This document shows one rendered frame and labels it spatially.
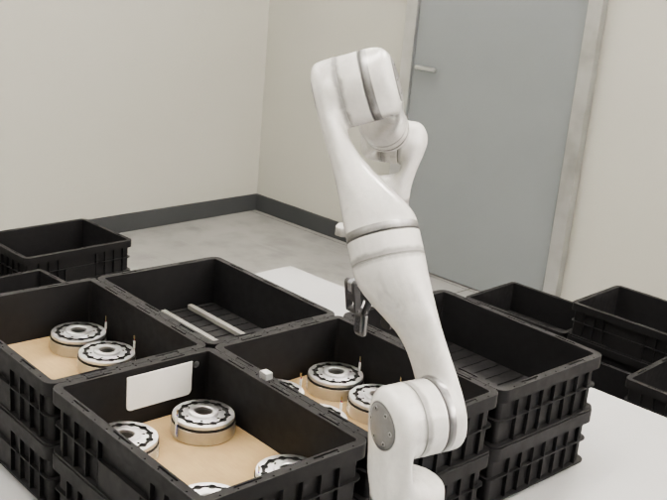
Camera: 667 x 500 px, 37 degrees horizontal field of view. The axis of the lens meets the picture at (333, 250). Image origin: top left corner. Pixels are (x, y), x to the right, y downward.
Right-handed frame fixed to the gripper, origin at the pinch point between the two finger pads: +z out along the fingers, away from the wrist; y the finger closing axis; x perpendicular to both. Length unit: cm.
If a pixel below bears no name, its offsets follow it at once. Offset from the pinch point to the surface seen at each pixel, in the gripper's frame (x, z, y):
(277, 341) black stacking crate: 18.5, 9.1, -5.0
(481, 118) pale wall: 192, 16, 265
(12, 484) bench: 32, 30, -49
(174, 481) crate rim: -13, 7, -48
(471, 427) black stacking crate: -18.9, 12.6, 5.5
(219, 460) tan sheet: 1.6, 17.3, -29.6
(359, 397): 1.3, 14.2, -0.2
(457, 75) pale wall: 209, -2, 264
